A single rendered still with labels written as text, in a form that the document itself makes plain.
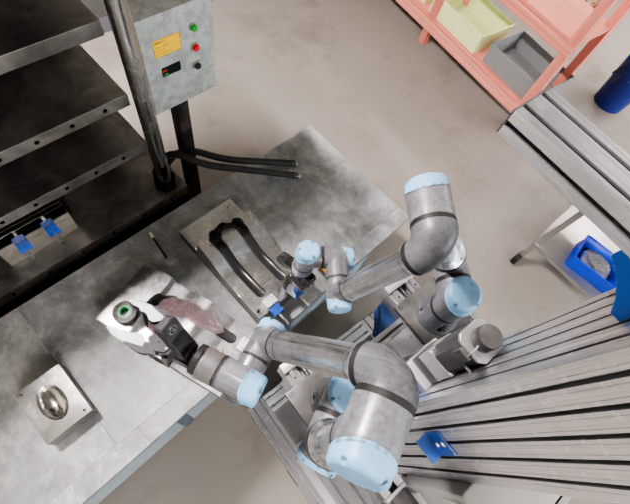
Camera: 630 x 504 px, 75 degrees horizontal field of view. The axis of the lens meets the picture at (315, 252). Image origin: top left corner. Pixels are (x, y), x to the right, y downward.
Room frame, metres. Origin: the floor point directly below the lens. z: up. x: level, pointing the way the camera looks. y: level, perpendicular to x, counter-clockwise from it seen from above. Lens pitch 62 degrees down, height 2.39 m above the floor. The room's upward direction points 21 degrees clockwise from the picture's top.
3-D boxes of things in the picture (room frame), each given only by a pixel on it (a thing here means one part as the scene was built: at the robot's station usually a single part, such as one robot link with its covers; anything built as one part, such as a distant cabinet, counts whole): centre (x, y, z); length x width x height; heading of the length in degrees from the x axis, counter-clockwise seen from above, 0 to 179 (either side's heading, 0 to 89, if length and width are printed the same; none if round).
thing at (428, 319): (0.64, -0.49, 1.09); 0.15 x 0.15 x 0.10
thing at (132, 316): (0.27, 0.54, 0.93); 0.08 x 0.08 x 0.04
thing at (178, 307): (0.31, 0.35, 0.90); 0.26 x 0.18 x 0.08; 80
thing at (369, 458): (0.09, -0.21, 1.41); 0.15 x 0.12 x 0.55; 173
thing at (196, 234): (0.66, 0.27, 0.87); 0.50 x 0.26 x 0.14; 63
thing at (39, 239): (0.54, 1.23, 0.87); 0.50 x 0.27 x 0.17; 63
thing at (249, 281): (0.65, 0.26, 0.92); 0.35 x 0.16 x 0.09; 63
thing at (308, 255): (0.59, 0.02, 1.20); 0.09 x 0.08 x 0.11; 110
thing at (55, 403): (-0.06, 0.62, 0.84); 0.20 x 0.15 x 0.07; 63
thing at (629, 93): (3.90, -2.11, 0.25); 0.41 x 0.37 x 0.50; 4
